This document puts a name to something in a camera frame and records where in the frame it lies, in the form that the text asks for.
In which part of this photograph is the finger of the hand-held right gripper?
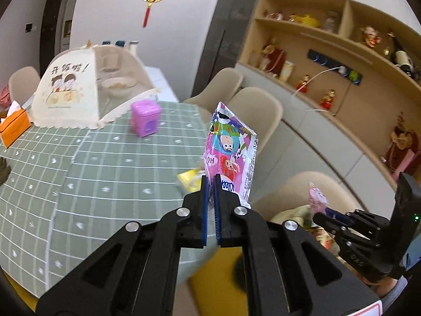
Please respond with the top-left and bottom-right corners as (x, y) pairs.
(312, 213), (350, 236)
(325, 207), (379, 231)

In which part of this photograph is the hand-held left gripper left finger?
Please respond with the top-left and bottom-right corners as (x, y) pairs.
(36, 175), (209, 316)

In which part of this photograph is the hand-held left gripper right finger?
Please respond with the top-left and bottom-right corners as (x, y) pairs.
(214, 173), (382, 316)

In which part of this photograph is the pink stick wrapper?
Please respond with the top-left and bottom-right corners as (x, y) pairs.
(307, 180), (330, 214)

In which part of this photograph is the yellow plastic bag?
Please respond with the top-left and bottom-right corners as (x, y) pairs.
(270, 206), (339, 254)

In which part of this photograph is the pink cartoon snack packet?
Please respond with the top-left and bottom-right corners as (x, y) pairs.
(203, 102), (260, 210)

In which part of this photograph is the person's right forearm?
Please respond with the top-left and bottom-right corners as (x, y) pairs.
(375, 275), (410, 303)

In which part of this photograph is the yellow white toy stand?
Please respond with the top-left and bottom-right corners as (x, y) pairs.
(177, 168), (206, 192)

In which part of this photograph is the yellow cushion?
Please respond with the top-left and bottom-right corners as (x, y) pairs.
(187, 247), (251, 316)

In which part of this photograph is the white lower cabinet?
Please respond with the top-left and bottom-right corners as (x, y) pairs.
(235, 62), (399, 211)

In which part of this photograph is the pink gift box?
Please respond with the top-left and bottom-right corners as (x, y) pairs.
(398, 151), (421, 175)

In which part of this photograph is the green checkered tablecloth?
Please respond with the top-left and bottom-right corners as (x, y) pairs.
(0, 101), (214, 295)

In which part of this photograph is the purple mini bin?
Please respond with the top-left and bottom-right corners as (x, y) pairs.
(130, 100), (162, 138)

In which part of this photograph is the red seated figurine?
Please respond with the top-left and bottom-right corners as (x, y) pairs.
(319, 90), (336, 111)
(295, 75), (312, 92)

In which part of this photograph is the white sideboard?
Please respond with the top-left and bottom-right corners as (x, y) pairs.
(141, 66), (180, 103)

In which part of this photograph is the wooden shelf unit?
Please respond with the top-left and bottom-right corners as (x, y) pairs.
(237, 0), (421, 188)

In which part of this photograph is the beige bowl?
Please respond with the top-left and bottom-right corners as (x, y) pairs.
(100, 77), (141, 98)

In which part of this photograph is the cream cup with yellow lid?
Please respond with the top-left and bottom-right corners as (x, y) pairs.
(279, 61), (295, 82)

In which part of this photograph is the black power strip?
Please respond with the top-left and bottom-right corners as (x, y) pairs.
(307, 49), (364, 86)

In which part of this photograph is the red bag with flower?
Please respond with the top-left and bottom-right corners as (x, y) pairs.
(260, 38), (286, 76)

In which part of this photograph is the wine bottle with panda holder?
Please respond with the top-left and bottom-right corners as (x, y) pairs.
(386, 33), (421, 80)

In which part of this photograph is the cream mesh food cover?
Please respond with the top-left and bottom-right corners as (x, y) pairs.
(29, 39), (160, 130)

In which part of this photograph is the large red gold figurine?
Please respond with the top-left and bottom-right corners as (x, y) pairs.
(362, 26), (382, 47)

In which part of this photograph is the dark glass cabinet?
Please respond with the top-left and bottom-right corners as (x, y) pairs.
(197, 0), (264, 83)

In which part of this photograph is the tall glass jar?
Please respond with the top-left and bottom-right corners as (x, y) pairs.
(320, 11), (339, 34)

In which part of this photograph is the brown knitted glove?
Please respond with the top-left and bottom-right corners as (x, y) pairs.
(0, 157), (12, 186)

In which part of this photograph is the orange tissue box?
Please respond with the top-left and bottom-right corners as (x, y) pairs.
(0, 101), (32, 148)

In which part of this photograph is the dark door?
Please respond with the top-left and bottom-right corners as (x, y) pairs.
(39, 0), (63, 73)

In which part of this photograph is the thin black cable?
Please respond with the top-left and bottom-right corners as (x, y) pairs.
(335, 84), (351, 117)

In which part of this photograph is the white charger cable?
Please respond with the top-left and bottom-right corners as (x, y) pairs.
(291, 67), (340, 113)

